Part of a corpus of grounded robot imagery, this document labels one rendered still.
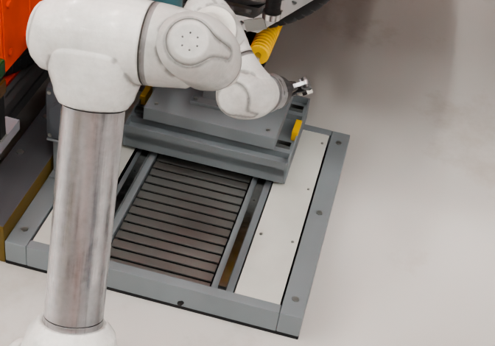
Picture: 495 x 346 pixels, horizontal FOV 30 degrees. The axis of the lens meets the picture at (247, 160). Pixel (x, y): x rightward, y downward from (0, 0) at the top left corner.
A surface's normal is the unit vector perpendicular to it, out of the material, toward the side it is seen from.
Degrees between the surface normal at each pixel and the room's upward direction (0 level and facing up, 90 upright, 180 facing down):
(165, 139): 90
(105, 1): 12
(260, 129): 0
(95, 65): 73
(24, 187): 0
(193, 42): 51
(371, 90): 0
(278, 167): 90
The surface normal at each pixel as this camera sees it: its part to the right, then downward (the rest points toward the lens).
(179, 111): 0.11, -0.78
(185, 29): 0.05, 0.05
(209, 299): -0.23, 0.58
